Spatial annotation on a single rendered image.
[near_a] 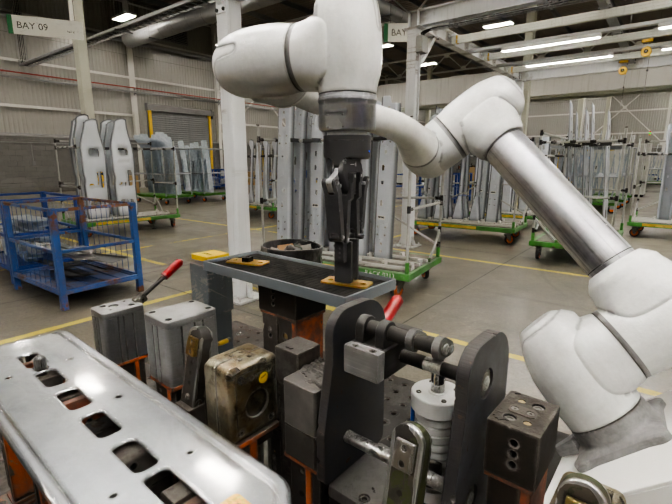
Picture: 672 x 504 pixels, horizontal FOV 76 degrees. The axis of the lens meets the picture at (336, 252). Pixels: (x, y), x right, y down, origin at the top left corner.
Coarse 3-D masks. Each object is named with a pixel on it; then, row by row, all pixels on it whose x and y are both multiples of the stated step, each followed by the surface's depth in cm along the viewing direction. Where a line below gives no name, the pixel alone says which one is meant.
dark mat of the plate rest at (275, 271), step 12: (228, 264) 86; (240, 264) 86; (276, 264) 86; (288, 264) 86; (300, 264) 86; (276, 276) 77; (288, 276) 77; (300, 276) 77; (312, 276) 77; (324, 276) 77; (360, 276) 77; (312, 288) 70; (324, 288) 70; (336, 288) 70; (348, 288) 70
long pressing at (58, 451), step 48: (48, 336) 91; (0, 384) 71; (96, 384) 71; (144, 384) 70; (0, 432) 60; (48, 432) 59; (144, 432) 59; (192, 432) 59; (48, 480) 50; (96, 480) 50; (144, 480) 50; (192, 480) 50; (240, 480) 50
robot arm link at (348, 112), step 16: (320, 96) 65; (336, 96) 62; (352, 96) 62; (368, 96) 63; (320, 112) 65; (336, 112) 63; (352, 112) 63; (368, 112) 64; (320, 128) 66; (336, 128) 64; (352, 128) 63; (368, 128) 64
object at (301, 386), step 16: (304, 368) 60; (320, 368) 60; (288, 384) 57; (304, 384) 56; (320, 384) 56; (288, 400) 57; (304, 400) 55; (288, 416) 58; (304, 416) 56; (288, 432) 59; (304, 432) 56; (288, 448) 59; (304, 448) 57; (304, 464) 57; (304, 480) 60; (304, 496) 60; (320, 496) 58
